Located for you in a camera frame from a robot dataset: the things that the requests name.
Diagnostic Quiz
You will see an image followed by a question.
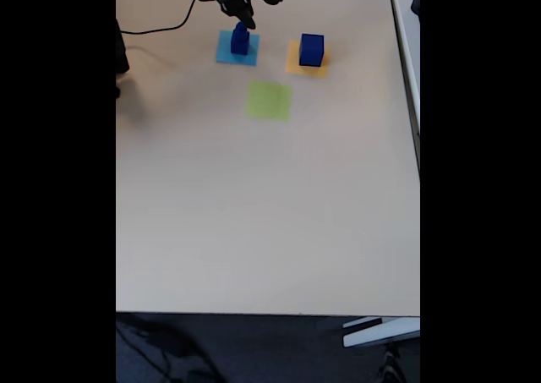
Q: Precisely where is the large blue cube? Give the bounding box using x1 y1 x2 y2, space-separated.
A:
298 32 325 68

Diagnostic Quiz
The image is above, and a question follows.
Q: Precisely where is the orange square sheet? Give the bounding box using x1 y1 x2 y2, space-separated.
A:
286 39 331 79

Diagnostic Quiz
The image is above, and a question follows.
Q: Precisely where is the white grey bar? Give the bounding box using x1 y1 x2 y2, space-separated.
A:
342 316 421 349

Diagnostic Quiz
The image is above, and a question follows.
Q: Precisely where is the white neighbouring table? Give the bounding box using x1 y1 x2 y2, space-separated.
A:
386 0 421 172

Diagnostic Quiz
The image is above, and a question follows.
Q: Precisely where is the green square sheet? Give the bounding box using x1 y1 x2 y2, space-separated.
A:
244 80 293 123

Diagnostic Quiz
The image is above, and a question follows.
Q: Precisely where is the thin camera cable loop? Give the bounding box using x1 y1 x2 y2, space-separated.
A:
119 0 216 36

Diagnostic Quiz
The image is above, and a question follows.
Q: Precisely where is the blue square sheet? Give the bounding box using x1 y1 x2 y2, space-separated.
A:
215 30 261 68

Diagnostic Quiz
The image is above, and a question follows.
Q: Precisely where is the small blue cube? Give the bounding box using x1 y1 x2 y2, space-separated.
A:
230 31 251 57

